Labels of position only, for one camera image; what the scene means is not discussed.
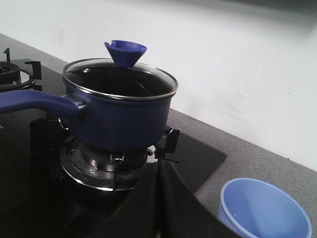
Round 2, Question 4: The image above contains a black round gas burner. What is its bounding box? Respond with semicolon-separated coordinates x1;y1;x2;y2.
70;143;154;181

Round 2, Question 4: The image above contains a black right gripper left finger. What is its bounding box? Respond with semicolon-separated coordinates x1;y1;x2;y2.
86;164;158;238

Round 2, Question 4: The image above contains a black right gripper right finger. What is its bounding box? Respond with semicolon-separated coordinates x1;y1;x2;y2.
158;160;239;238

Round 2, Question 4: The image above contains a black glass gas cooktop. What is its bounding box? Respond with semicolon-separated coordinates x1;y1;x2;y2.
0;58;228;238

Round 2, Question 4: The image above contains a dark blue saucepan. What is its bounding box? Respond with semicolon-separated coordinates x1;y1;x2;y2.
0;58;178;151

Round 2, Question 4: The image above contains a light blue ribbed cup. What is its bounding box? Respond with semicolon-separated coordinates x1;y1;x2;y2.
217;178;313;238

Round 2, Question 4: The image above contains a black metal pot support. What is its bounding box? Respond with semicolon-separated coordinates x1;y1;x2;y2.
30;119;180;191

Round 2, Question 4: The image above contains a glass lid with blue knob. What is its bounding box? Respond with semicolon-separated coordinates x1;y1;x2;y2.
62;40;178;101

